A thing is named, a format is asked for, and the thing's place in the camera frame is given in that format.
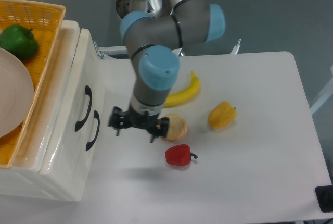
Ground black device at edge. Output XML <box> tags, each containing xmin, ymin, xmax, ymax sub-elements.
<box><xmin>315</xmin><ymin>185</ymin><xmax>333</xmax><ymax>213</ymax></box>

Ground lower drawer black handle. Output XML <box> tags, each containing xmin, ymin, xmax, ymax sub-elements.
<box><xmin>85</xmin><ymin>110</ymin><xmax>100</xmax><ymax>152</ymax></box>

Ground green bell pepper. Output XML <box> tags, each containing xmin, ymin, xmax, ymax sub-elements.
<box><xmin>1</xmin><ymin>24</ymin><xmax>39</xmax><ymax>60</ymax></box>

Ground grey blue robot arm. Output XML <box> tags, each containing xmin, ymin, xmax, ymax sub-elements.
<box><xmin>108</xmin><ymin>0</ymin><xmax>226</xmax><ymax>138</ymax></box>

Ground orange plastic basket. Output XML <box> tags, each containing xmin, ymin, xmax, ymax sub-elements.
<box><xmin>1</xmin><ymin>0</ymin><xmax>66</xmax><ymax>169</ymax></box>

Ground yellow banana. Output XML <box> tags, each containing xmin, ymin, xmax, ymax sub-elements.
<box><xmin>164</xmin><ymin>71</ymin><xmax>201</xmax><ymax>108</ymax></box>

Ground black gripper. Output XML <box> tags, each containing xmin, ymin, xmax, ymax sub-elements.
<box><xmin>108</xmin><ymin>105</ymin><xmax>169</xmax><ymax>143</ymax></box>

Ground red bell pepper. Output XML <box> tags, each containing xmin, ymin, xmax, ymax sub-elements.
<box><xmin>164</xmin><ymin>144</ymin><xmax>198</xmax><ymax>166</ymax></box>

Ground beige round plate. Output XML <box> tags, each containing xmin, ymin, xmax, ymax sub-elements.
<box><xmin>1</xmin><ymin>49</ymin><xmax>34</xmax><ymax>136</ymax></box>

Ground white drawer cabinet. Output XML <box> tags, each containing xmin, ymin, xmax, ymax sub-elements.
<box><xmin>1</xmin><ymin>20</ymin><xmax>91</xmax><ymax>201</ymax></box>

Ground yellow bell pepper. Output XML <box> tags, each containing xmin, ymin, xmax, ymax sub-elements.
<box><xmin>207</xmin><ymin>101</ymin><xmax>237</xmax><ymax>129</ymax></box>

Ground round bread roll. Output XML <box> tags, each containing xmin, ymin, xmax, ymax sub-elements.
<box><xmin>162</xmin><ymin>113</ymin><xmax>188</xmax><ymax>142</ymax></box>

